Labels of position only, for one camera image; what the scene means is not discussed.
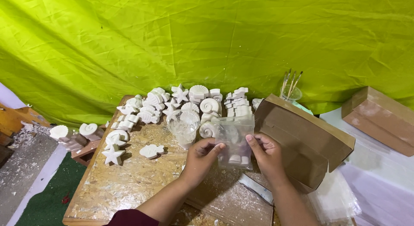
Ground open brown cardboard box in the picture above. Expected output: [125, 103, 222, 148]
[254, 93, 356, 193]

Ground group of white plaster figures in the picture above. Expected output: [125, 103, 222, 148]
[102, 84, 264, 166]

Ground dark green floor mat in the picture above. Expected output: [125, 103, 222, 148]
[14, 152, 88, 226]

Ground pale green sheet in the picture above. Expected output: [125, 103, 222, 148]
[292, 101, 314, 116]

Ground green cloth backdrop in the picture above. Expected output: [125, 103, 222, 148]
[0, 0, 414, 129]

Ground white flat packet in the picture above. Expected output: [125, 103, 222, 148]
[238, 173, 275, 205]

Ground person's right hand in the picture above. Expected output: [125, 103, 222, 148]
[245, 133, 286, 188]

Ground white plaster pieces in bag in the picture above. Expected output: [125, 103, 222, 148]
[219, 133, 251, 166]

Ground orange wooden furniture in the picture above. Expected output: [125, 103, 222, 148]
[0, 102, 52, 147]

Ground stack of clear plastic sheets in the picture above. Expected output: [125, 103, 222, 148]
[302, 168, 362, 225]

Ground maroon sleeve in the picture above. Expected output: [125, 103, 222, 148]
[103, 209, 160, 226]

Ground person's left hand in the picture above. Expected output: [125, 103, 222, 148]
[180, 138, 226, 188]

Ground white spiral plaster block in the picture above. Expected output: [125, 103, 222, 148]
[79, 123, 105, 142]

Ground small wooden stool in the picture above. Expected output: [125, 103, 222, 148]
[63, 124, 107, 167]

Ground clear glass jar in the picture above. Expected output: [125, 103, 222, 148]
[279, 85, 303, 104]

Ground white table cover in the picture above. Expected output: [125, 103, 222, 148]
[318, 107, 414, 226]

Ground clear plastic bag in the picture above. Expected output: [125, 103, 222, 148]
[212, 115, 256, 170]

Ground closed brown cardboard box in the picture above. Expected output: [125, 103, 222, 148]
[341, 86, 414, 157]

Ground white scallop plaster block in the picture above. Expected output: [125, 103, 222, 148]
[49, 125, 74, 143]

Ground clear plastic cup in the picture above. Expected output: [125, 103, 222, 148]
[166, 110, 201, 150]

